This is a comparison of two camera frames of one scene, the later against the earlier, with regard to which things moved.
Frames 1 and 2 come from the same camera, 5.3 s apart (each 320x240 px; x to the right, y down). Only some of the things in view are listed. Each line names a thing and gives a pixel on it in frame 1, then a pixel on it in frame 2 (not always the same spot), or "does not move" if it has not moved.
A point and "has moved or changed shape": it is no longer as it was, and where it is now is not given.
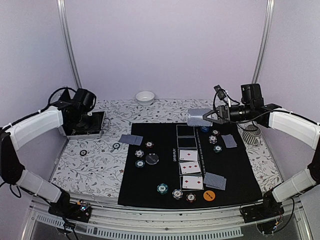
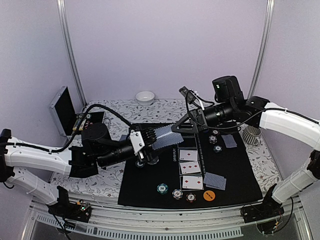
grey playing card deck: [195, 118] has moved or changed shape
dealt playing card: [229, 141] does not move
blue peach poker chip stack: [177, 194] does not move
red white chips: [215, 132] does not move
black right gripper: [224, 112] -> [192, 115]
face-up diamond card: [190, 167] does not move
